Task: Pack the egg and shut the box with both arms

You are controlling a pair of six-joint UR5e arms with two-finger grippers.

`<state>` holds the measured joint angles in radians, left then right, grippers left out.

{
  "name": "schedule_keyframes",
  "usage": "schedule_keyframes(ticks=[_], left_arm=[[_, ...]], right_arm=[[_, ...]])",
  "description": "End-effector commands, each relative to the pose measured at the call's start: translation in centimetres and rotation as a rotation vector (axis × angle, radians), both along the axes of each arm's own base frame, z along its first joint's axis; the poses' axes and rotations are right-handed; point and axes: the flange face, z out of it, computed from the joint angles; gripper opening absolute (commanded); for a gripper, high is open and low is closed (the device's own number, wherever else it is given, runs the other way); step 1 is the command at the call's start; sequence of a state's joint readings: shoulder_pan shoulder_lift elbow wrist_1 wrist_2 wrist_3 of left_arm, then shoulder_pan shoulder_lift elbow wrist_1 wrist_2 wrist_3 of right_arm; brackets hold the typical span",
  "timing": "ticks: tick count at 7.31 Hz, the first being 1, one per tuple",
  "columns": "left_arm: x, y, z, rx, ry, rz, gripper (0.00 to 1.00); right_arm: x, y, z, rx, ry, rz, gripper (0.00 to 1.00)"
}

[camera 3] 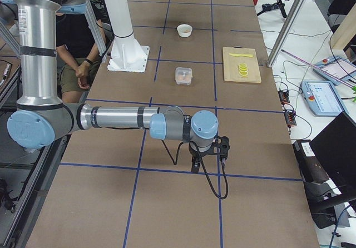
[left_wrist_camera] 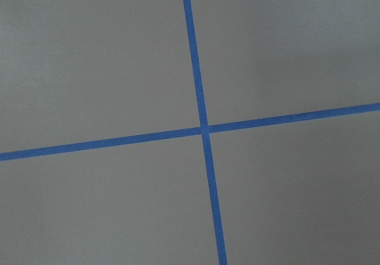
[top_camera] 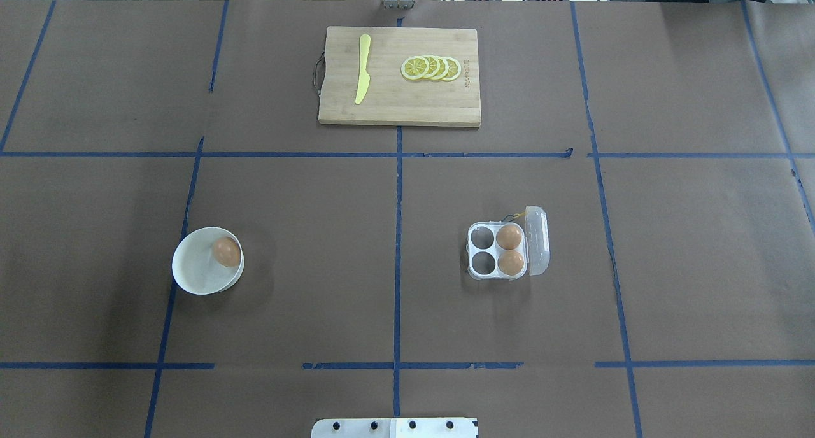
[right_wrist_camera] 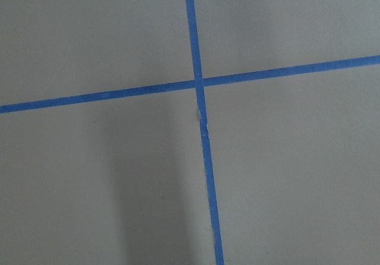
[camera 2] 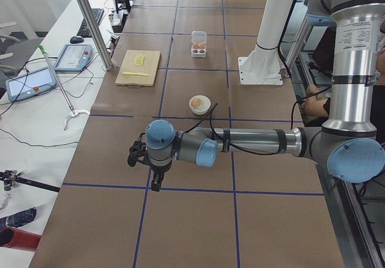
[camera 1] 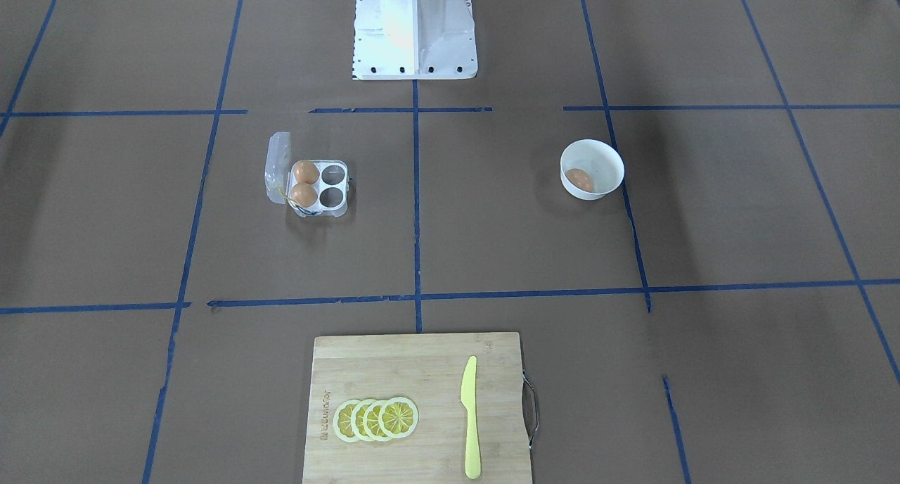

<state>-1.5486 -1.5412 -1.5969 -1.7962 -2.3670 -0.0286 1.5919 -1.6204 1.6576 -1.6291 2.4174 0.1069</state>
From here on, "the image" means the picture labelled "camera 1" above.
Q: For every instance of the yellow plastic knife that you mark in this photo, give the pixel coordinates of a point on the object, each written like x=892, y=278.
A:
x=472, y=463

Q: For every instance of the bamboo cutting board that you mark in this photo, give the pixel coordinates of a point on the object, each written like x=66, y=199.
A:
x=427, y=368

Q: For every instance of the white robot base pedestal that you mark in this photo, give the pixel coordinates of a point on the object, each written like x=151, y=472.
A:
x=414, y=40

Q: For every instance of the brown egg from bowl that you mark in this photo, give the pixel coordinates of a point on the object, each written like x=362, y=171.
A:
x=580, y=179

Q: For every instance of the brown egg carton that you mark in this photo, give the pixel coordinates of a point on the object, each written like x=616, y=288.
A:
x=303, y=195
x=306, y=172

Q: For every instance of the white ceramic bowl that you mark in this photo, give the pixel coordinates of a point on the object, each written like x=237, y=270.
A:
x=600, y=160

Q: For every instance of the brown egg front carton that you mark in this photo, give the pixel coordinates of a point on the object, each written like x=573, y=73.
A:
x=303, y=195

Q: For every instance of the clear plastic egg carton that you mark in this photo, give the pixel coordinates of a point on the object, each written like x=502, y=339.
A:
x=333, y=187

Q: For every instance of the brown egg rear carton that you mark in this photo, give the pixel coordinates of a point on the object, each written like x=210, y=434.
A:
x=306, y=172

